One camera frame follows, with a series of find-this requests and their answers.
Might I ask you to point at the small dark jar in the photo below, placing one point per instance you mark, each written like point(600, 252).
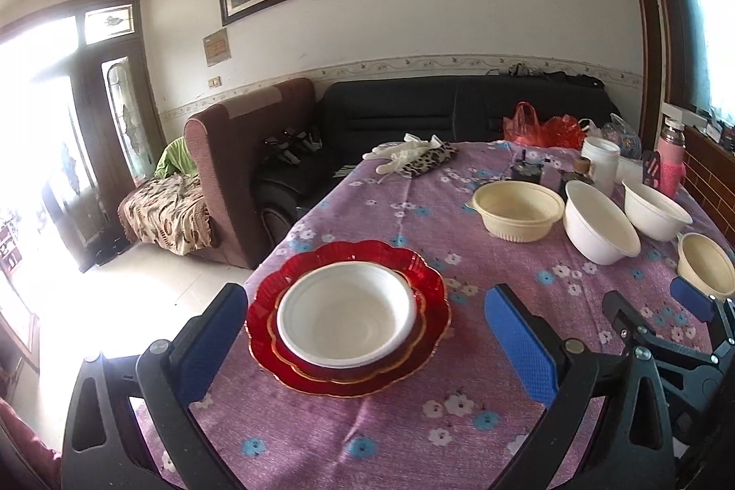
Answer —
point(569, 181)

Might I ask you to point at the black shoes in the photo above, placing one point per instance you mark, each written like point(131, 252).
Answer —
point(112, 252)

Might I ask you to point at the translucent plastic container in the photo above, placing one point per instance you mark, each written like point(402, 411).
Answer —
point(630, 173)

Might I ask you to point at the large red scalloped plate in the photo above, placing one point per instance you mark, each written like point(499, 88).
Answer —
point(344, 254)

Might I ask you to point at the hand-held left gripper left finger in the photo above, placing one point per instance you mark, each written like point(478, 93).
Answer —
point(212, 346)

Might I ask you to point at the pink thermos bottle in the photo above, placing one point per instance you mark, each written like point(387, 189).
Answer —
point(670, 163)

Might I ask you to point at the wall light switch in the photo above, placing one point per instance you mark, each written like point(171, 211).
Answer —
point(215, 81)

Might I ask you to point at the green cloth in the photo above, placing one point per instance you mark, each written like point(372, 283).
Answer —
point(175, 157)

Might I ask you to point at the white box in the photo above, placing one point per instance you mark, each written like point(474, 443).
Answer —
point(677, 113)

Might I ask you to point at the wooden framed window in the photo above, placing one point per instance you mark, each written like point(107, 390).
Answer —
point(706, 8)

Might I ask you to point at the black phone stand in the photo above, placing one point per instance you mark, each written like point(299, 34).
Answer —
point(650, 168)

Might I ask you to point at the white bowl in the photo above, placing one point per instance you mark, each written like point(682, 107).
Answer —
point(654, 214)
point(597, 231)
point(344, 312)

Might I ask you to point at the black leather sofa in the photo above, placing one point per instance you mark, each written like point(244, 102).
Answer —
point(402, 111)

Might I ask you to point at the white glove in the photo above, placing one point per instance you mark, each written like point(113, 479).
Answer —
point(390, 164)
point(407, 145)

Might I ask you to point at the brown door with glass panel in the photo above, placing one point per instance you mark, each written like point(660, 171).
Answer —
point(92, 134)

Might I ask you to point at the red plastic bag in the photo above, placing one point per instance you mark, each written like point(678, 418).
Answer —
point(534, 131)

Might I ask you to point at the leopard print pouch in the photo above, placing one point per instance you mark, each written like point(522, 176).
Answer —
point(430, 161)

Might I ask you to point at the brown fabric armchair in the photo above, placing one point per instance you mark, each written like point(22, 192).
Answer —
point(247, 168)

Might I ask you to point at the white plastic jar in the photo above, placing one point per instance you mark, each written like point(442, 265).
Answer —
point(600, 165)

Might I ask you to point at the small red gold-rimmed plate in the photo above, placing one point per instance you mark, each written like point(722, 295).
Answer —
point(350, 374)

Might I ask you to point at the black and white cloth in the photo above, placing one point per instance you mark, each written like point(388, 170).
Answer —
point(293, 143)

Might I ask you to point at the clear plastic bag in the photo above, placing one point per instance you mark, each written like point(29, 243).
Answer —
point(623, 137)

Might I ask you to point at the small black device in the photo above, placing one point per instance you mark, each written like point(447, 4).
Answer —
point(527, 169)

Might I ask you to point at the brown tape roll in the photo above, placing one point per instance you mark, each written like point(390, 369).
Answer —
point(583, 165)

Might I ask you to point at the brown wall plaque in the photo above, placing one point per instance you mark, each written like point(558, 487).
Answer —
point(216, 48)

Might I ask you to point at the purple floral tablecloth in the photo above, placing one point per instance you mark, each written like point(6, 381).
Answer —
point(402, 438)

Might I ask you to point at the transom window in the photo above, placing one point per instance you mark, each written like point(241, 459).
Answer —
point(109, 22)

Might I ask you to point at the person's dark clothed leg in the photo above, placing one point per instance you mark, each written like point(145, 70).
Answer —
point(23, 444)

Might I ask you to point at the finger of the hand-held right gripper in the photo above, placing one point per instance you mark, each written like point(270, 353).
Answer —
point(623, 315)
point(692, 296)

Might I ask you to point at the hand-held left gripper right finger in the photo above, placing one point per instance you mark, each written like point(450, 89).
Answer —
point(522, 346)

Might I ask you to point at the patterned beige blanket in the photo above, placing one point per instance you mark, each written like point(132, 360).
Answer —
point(166, 214)

